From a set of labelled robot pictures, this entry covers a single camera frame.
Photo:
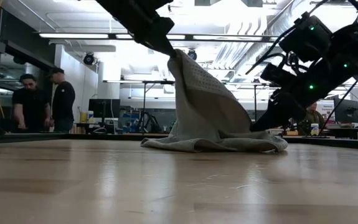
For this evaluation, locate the grey microfiber towel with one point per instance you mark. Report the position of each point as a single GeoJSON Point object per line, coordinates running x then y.
{"type": "Point", "coordinates": [203, 118]}

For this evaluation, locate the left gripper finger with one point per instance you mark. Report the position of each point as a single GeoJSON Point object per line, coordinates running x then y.
{"type": "Point", "coordinates": [165, 46]}

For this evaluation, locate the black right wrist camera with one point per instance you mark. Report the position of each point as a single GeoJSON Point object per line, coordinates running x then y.
{"type": "Point", "coordinates": [275, 74]}

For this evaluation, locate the black aluminium table frame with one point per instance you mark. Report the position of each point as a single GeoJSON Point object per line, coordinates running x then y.
{"type": "Point", "coordinates": [73, 136]}

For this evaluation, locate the yellow container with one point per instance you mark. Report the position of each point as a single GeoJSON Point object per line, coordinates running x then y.
{"type": "Point", "coordinates": [83, 117]}

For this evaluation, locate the black ceiling speaker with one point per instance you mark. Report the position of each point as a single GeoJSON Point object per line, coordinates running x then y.
{"type": "Point", "coordinates": [192, 55]}
{"type": "Point", "coordinates": [89, 59]}

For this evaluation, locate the white wipes tub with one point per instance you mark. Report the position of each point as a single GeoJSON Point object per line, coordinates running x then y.
{"type": "Point", "coordinates": [314, 129]}

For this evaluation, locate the black background robot arm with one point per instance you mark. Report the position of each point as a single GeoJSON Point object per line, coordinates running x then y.
{"type": "Point", "coordinates": [149, 121]}

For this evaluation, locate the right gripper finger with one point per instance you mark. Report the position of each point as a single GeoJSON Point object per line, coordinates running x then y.
{"type": "Point", "coordinates": [281, 115]}

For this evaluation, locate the black computer monitor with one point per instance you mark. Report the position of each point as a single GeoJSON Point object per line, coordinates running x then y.
{"type": "Point", "coordinates": [346, 110]}
{"type": "Point", "coordinates": [104, 108]}

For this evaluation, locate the black frame workstation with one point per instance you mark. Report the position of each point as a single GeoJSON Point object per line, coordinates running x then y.
{"type": "Point", "coordinates": [255, 102]}
{"type": "Point", "coordinates": [144, 105]}

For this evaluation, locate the white container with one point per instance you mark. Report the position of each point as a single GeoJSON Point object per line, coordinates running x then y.
{"type": "Point", "coordinates": [90, 116]}

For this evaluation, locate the white printed sign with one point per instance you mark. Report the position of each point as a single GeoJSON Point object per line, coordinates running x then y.
{"type": "Point", "coordinates": [326, 110]}

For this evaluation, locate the person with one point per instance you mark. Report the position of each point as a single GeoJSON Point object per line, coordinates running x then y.
{"type": "Point", "coordinates": [63, 102]}
{"type": "Point", "coordinates": [30, 102]}
{"type": "Point", "coordinates": [315, 119]}

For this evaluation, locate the blue storage bins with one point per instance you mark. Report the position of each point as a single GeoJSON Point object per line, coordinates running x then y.
{"type": "Point", "coordinates": [133, 119]}

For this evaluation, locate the long ceiling light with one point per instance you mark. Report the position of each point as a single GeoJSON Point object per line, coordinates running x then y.
{"type": "Point", "coordinates": [73, 35]}
{"type": "Point", "coordinates": [175, 37]}
{"type": "Point", "coordinates": [228, 38]}

